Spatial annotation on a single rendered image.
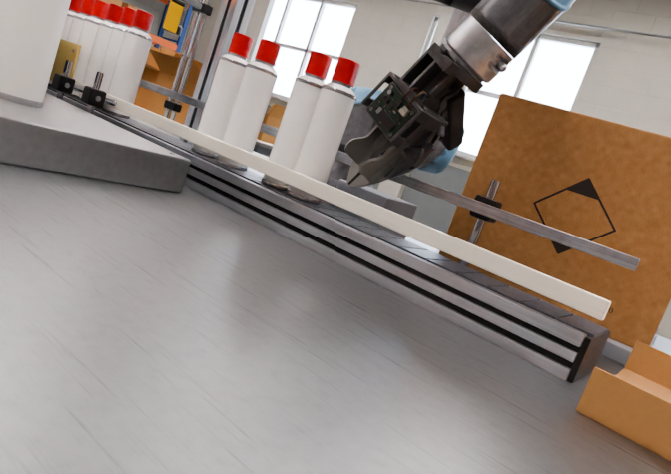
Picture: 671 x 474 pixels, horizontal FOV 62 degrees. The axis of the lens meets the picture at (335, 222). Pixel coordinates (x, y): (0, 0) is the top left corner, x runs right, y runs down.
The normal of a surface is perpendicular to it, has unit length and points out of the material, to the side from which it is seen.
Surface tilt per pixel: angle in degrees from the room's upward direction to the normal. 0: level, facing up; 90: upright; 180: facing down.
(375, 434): 0
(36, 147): 90
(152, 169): 90
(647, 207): 90
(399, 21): 90
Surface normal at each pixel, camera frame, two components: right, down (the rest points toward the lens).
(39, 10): 0.63, 0.32
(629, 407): -0.58, -0.09
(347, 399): 0.33, -0.93
